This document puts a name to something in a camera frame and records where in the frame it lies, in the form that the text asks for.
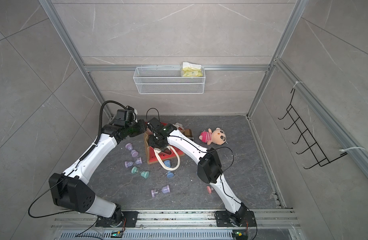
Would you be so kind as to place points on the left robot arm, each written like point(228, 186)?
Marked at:
point(70, 189)

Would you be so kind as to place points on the black wire hook rack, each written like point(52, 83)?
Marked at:
point(305, 135)

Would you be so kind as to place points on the purple hourglass near bag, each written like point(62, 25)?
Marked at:
point(130, 147)

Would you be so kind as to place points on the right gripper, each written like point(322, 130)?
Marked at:
point(153, 142)

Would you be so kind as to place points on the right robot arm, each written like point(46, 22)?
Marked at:
point(209, 168)

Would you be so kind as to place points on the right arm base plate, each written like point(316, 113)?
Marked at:
point(226, 219)

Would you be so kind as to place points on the plaid glasses case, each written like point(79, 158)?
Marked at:
point(188, 133)

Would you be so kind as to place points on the green hourglass left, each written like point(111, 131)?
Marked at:
point(137, 171)

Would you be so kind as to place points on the purple hourglass lying left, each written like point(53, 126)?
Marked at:
point(129, 164)

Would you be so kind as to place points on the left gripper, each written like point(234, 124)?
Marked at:
point(142, 125)

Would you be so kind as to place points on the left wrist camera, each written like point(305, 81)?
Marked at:
point(127, 115)

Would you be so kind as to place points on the purple hourglass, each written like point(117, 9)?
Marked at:
point(130, 147)
point(129, 164)
point(164, 190)

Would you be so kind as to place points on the yellow wipes packet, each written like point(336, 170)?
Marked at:
point(191, 70)

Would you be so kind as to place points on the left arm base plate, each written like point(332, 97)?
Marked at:
point(118, 220)

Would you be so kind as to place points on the white wire mesh basket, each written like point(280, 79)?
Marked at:
point(168, 80)

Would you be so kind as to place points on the purple hourglass front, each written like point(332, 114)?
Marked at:
point(164, 190)

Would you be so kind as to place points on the pink plush pig doll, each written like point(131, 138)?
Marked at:
point(217, 137)

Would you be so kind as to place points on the red burlap canvas bag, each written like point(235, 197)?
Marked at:
point(162, 157)

